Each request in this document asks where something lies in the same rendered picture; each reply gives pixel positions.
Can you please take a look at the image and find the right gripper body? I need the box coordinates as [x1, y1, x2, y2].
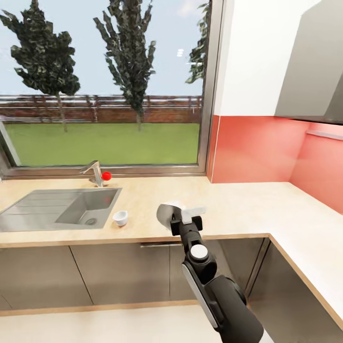
[170, 215, 202, 239]

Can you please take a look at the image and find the coffee cup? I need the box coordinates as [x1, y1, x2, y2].
[113, 202, 185, 226]

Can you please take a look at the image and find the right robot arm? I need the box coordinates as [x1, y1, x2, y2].
[170, 205, 274, 343]

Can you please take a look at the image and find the paper coffee filter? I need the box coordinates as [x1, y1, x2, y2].
[156, 199, 182, 231]

